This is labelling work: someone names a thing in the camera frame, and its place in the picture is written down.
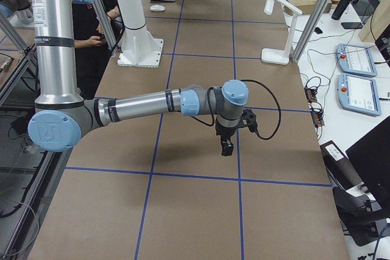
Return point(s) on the blue teach pendant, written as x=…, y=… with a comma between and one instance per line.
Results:
x=359, y=94
x=354, y=59

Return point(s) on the cardboard box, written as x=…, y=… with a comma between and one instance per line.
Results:
x=306, y=6

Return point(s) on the seated person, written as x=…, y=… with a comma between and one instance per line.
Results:
x=91, y=50

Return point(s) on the aluminium frame post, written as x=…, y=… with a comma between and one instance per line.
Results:
x=308, y=30

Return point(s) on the white computer mouse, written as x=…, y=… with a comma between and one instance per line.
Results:
x=157, y=8

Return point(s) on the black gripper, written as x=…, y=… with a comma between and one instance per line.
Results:
x=223, y=133

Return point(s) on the black bottle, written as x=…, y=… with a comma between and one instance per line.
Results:
x=340, y=9

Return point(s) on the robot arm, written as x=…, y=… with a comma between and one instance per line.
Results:
x=21, y=8
x=63, y=117

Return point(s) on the black power strip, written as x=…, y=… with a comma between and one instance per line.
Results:
x=316, y=109

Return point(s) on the smartphone on desk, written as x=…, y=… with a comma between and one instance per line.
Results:
x=352, y=25

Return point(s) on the upper blue teach pendant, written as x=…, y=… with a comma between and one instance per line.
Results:
x=354, y=59

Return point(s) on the lower blue teach pendant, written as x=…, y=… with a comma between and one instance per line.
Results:
x=359, y=94

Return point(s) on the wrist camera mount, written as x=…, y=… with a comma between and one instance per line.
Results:
x=249, y=119

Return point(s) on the black monitor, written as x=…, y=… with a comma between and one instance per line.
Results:
x=370, y=158

